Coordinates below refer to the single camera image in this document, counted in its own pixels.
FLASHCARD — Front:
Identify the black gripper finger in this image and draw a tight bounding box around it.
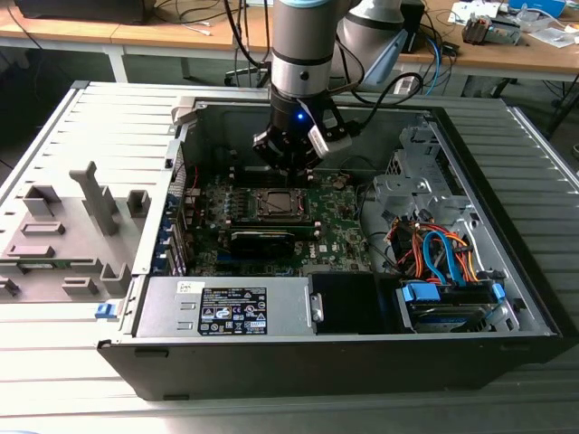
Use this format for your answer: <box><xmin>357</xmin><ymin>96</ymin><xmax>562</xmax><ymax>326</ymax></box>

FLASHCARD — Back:
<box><xmin>251</xmin><ymin>124</ymin><xmax>296</xmax><ymax>176</ymax></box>
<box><xmin>293</xmin><ymin>132</ymin><xmax>324</xmax><ymax>183</ymax></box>

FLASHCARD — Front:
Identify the silver CPU chip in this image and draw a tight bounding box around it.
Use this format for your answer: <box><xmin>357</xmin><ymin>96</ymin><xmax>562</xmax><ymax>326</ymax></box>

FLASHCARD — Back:
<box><xmin>265</xmin><ymin>192</ymin><xmax>298</xmax><ymax>214</ymax></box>

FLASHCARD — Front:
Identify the copper CPU cooler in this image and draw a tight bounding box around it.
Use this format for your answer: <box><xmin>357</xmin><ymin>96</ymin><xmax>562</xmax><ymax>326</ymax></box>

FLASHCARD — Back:
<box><xmin>460</xmin><ymin>12</ymin><xmax>493</xmax><ymax>46</ymax></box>

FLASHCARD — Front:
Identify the green motherboard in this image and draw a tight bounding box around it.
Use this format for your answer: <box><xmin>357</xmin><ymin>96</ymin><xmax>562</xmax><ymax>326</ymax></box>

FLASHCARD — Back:
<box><xmin>180</xmin><ymin>166</ymin><xmax>377</xmax><ymax>278</ymax></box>

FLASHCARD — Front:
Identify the black graphics card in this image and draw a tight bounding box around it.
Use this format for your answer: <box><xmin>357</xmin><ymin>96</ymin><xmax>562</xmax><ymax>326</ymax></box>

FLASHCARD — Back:
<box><xmin>228</xmin><ymin>228</ymin><xmax>298</xmax><ymax>261</ymax></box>

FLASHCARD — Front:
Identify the metal disk bay cage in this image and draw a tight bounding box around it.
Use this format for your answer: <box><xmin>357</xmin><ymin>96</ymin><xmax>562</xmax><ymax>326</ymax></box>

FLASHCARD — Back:
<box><xmin>373</xmin><ymin>126</ymin><xmax>474</xmax><ymax>227</ymax></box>

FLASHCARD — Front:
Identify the black upright box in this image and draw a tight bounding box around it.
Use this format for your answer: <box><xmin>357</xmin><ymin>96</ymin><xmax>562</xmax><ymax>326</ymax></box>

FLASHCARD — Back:
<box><xmin>401</xmin><ymin>2</ymin><xmax>427</xmax><ymax>55</ymax></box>

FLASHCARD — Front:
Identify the grey power supply unit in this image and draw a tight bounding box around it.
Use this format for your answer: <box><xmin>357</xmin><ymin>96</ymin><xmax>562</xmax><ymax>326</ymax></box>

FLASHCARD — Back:
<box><xmin>135</xmin><ymin>276</ymin><xmax>318</xmax><ymax>339</ymax></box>

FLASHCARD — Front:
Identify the hard disk in blue carrier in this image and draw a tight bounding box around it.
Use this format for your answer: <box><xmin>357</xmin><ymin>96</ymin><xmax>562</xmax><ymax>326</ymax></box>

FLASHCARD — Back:
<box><xmin>395</xmin><ymin>279</ymin><xmax>506</xmax><ymax>334</ymax></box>

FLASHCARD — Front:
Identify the black PC case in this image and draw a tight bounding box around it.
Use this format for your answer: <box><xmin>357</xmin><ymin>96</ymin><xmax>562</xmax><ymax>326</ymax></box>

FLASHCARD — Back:
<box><xmin>96</xmin><ymin>92</ymin><xmax>578</xmax><ymax>403</ymax></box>

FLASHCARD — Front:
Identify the grey parts rack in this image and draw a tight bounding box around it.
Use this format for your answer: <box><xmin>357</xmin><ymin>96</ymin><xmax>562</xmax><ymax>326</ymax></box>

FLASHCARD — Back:
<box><xmin>0</xmin><ymin>160</ymin><xmax>153</xmax><ymax>305</ymax></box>

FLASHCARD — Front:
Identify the wooden desk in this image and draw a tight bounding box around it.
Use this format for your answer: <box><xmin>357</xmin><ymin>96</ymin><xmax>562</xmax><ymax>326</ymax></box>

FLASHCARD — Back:
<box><xmin>397</xmin><ymin>0</ymin><xmax>579</xmax><ymax>99</ymax></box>
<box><xmin>0</xmin><ymin>0</ymin><xmax>280</xmax><ymax>85</ymax></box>

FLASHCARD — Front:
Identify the black desktop box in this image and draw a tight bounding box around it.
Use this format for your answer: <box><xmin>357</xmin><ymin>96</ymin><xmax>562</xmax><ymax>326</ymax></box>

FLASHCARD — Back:
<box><xmin>13</xmin><ymin>0</ymin><xmax>157</xmax><ymax>26</ymax></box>

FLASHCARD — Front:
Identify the grey metal drive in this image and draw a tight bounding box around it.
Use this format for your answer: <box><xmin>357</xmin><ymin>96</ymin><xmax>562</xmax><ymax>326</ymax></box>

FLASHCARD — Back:
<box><xmin>490</xmin><ymin>17</ymin><xmax>521</xmax><ymax>46</ymax></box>

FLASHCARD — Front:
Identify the blue box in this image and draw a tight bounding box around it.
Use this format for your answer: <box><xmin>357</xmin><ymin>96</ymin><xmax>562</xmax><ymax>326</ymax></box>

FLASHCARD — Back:
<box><xmin>508</xmin><ymin>0</ymin><xmax>566</xmax><ymax>17</ymax></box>

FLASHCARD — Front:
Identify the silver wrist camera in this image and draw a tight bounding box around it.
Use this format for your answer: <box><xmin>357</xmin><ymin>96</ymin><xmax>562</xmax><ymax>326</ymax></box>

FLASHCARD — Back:
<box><xmin>307</xmin><ymin>115</ymin><xmax>354</xmax><ymax>159</ymax></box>

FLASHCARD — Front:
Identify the orange red wire bundle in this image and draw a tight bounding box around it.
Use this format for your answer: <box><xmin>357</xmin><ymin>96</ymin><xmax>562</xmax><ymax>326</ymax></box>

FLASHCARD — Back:
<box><xmin>391</xmin><ymin>215</ymin><xmax>481</xmax><ymax>285</ymax></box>

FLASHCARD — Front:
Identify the blue flat wire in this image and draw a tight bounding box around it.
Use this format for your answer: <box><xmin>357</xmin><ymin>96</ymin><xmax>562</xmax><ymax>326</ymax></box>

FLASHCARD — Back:
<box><xmin>424</xmin><ymin>230</ymin><xmax>468</xmax><ymax>288</ymax></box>

